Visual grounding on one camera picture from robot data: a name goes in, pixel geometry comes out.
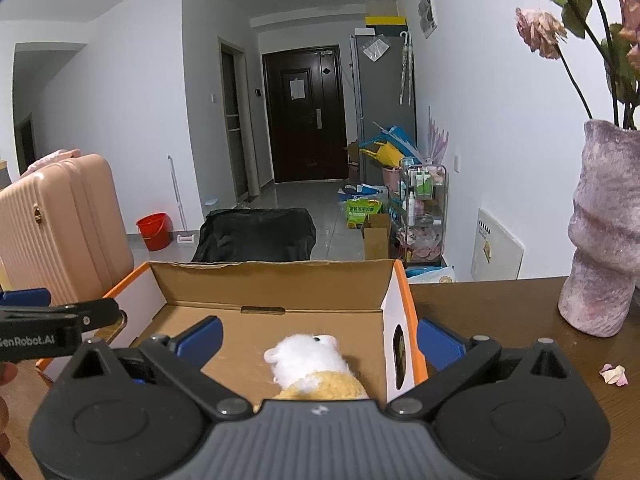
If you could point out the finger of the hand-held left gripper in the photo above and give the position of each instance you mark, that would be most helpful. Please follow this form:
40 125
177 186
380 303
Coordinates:
97 312
25 297

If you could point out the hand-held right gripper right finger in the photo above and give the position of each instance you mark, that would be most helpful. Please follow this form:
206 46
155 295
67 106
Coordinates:
440 344

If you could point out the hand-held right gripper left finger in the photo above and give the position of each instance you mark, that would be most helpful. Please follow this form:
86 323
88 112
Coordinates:
202 340

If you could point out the white yellow plush toy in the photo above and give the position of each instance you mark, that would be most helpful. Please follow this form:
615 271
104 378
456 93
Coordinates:
305 357

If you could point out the orange cardboard box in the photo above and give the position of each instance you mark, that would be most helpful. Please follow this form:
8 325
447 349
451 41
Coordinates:
300 285

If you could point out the person's left hand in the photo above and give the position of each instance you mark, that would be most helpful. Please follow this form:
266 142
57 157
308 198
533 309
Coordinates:
6 375

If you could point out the blue white package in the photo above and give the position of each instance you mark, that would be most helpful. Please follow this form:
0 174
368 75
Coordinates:
432 275

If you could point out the pink ribbed suitcase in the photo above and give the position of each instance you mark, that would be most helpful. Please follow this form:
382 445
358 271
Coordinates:
65 220

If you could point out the red bucket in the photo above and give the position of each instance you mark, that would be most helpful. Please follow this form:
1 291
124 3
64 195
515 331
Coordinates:
152 232

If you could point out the white flat board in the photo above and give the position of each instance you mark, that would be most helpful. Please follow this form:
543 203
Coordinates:
500 250

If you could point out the black fabric bundle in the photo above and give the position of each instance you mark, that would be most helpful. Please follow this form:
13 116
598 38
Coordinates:
255 235

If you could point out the small brown cardboard box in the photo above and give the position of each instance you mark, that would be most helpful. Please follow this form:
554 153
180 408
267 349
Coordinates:
375 240

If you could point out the white mop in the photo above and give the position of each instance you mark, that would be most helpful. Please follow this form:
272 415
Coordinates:
176 195

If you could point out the green printed bag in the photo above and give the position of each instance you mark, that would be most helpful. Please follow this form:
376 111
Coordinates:
362 214

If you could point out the blue and white floor packets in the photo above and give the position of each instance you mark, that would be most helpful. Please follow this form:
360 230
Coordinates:
362 191

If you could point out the pink plastic basket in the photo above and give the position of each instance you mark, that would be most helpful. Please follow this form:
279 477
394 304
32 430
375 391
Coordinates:
392 179

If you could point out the fallen pink petal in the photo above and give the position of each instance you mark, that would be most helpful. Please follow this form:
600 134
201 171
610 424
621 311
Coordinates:
614 375

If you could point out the yellow plastic stool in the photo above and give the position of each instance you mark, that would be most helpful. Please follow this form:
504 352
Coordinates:
385 154

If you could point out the pink textured vase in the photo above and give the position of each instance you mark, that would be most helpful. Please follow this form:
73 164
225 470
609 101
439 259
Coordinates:
605 230

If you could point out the open brown cardboard carton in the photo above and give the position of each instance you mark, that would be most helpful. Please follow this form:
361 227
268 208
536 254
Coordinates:
353 160

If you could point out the purple wing decoration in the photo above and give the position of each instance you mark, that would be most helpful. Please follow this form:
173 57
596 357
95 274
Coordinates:
436 137

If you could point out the grey interior door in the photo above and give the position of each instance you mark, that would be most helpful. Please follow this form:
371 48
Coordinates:
232 125

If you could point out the dark brown entrance door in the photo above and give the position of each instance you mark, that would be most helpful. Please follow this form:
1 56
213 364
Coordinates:
300 145

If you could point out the grey fridge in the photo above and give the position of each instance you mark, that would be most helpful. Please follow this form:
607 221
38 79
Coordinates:
385 95

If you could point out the white paper notice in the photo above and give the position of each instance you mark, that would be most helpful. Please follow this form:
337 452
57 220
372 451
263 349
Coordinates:
298 89

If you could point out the white folded umbrella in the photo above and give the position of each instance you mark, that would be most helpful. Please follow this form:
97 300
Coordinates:
406 70

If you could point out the clear plastic bag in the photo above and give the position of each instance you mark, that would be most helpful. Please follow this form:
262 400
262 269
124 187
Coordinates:
375 47

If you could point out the yellow and blue box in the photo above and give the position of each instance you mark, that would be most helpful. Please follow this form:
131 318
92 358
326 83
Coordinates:
385 22

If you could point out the bunch of dried pink roses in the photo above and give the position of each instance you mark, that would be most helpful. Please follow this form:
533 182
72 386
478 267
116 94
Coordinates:
540 32

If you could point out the white wall socket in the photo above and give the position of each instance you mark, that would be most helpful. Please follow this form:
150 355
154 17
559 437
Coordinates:
456 163

